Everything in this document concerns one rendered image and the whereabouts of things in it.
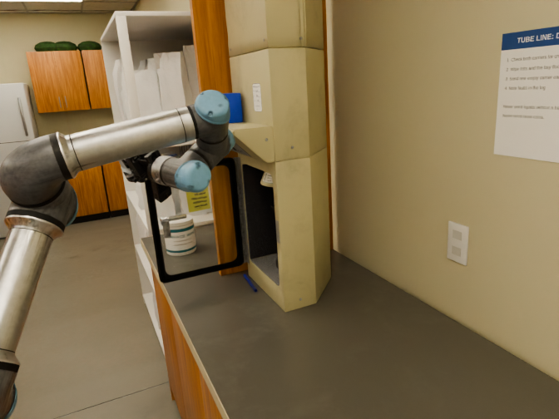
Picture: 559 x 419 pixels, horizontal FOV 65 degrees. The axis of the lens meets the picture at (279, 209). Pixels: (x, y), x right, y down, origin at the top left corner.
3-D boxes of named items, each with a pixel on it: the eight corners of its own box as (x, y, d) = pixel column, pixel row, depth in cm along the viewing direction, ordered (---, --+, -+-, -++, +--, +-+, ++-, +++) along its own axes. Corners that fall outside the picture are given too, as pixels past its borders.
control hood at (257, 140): (236, 150, 151) (234, 120, 148) (275, 162, 122) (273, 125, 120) (204, 154, 146) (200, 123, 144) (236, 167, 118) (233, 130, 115)
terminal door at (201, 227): (244, 264, 161) (234, 156, 150) (160, 284, 149) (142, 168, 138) (243, 263, 161) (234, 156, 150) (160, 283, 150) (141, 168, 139)
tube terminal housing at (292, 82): (307, 260, 174) (297, 55, 152) (353, 293, 145) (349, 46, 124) (248, 274, 164) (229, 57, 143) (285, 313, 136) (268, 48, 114)
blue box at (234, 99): (233, 120, 147) (230, 92, 145) (243, 121, 138) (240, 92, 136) (204, 123, 143) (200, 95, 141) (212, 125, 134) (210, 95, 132)
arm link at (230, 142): (239, 125, 105) (210, 155, 100) (236, 150, 115) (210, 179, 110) (214, 107, 106) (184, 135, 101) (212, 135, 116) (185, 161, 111)
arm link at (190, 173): (220, 177, 106) (197, 201, 102) (192, 171, 113) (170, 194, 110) (204, 152, 101) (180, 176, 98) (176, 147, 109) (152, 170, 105)
